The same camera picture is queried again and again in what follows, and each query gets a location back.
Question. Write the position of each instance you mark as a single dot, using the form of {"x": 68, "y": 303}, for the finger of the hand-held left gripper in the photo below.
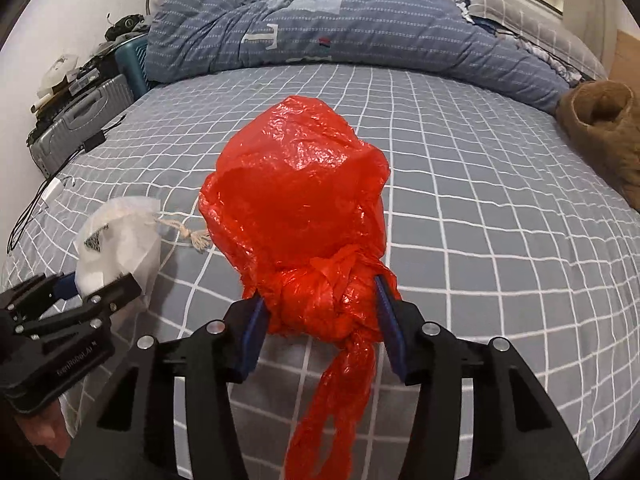
{"x": 110, "y": 292}
{"x": 62, "y": 286}

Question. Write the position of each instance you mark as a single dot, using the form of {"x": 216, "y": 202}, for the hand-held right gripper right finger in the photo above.
{"x": 387, "y": 320}

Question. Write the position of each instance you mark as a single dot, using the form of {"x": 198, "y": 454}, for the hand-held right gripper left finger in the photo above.
{"x": 252, "y": 330}

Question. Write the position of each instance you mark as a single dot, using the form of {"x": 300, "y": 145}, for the red plastic bag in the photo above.
{"x": 300, "y": 185}

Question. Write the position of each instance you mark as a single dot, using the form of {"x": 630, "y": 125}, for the person's left hand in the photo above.
{"x": 47, "y": 427}

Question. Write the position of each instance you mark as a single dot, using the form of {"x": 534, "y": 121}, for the white charger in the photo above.
{"x": 52, "y": 190}

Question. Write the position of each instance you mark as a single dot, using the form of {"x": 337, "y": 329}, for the black power adapter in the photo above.
{"x": 94, "y": 142}

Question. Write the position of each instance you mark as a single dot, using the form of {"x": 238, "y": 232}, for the grey suitcase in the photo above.
{"x": 80, "y": 120}

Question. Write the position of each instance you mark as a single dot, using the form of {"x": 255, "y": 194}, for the white plastic bag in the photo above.
{"x": 57, "y": 72}

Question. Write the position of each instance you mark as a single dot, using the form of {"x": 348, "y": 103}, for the teal suitcase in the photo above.
{"x": 132, "y": 65}

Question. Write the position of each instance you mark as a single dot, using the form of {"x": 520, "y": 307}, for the dark clutter pile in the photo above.
{"x": 125, "y": 27}

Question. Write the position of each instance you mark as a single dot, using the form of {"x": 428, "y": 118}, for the brown fleece jacket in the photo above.
{"x": 605, "y": 130}

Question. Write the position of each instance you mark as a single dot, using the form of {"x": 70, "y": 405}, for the blue striped quilt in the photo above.
{"x": 375, "y": 30}

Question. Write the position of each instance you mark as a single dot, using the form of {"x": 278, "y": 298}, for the grey checked pillow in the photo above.
{"x": 540, "y": 15}

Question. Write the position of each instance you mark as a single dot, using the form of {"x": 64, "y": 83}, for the wooden headboard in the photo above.
{"x": 627, "y": 55}

